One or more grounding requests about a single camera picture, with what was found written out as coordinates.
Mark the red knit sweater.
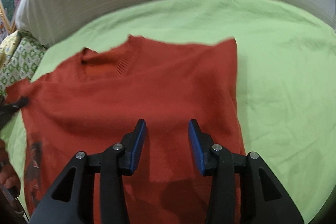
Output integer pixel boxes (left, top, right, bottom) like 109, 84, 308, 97
6, 36, 244, 223

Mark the person's left hand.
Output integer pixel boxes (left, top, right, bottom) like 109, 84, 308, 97
0, 140, 21, 197

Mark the green white patterned pillow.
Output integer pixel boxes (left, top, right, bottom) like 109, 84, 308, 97
1, 31, 46, 96

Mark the yellow floral pillow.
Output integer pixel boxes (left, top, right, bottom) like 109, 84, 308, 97
0, 30, 21, 68

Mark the light green bed sheet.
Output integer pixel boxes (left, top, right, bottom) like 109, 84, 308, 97
1, 0, 335, 223

